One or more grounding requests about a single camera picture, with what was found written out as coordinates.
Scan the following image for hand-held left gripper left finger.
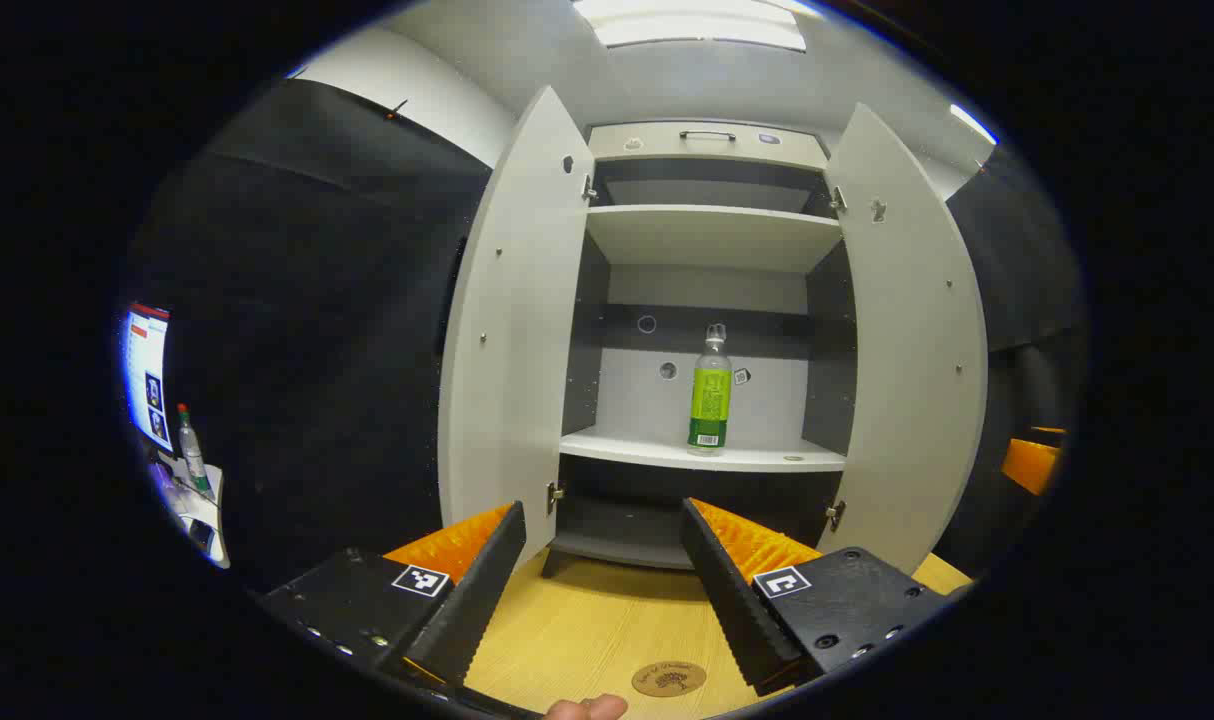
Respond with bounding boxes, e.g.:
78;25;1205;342
257;500;528;691

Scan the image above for black backdrop cloth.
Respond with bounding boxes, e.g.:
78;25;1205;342
117;78;1088;596

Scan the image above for red capped spray bottle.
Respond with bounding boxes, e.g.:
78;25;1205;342
175;403;211;496

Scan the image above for small ceiling light panel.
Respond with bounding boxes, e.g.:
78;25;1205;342
950;103;999;147

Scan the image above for white cabinet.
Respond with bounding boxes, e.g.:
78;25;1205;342
542;120;858;581

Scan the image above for large ceiling light panel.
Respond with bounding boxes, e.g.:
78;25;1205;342
572;0;808;53

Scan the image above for white side table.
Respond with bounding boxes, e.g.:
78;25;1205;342
152;455;230;569

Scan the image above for round wooden coaster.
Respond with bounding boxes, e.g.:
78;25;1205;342
632;660;708;698

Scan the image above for clear bottle with green label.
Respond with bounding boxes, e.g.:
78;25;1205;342
687;323;734;456

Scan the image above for computer monitor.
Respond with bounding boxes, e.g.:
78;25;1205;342
119;303;175;453

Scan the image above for white cabinet door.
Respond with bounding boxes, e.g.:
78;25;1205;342
437;85;596;571
825;102;990;576

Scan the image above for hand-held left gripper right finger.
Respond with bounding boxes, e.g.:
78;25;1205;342
679;497;958;698

